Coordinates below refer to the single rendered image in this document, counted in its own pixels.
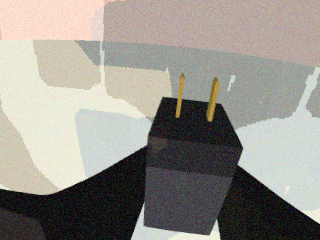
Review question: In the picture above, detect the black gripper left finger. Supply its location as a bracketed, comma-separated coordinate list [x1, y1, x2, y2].
[0, 145, 147, 240]

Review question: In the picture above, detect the black two-prong plug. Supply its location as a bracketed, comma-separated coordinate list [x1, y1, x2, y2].
[144, 73, 243, 236]

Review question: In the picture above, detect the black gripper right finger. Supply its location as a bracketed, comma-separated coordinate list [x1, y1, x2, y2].
[217, 165, 320, 240]

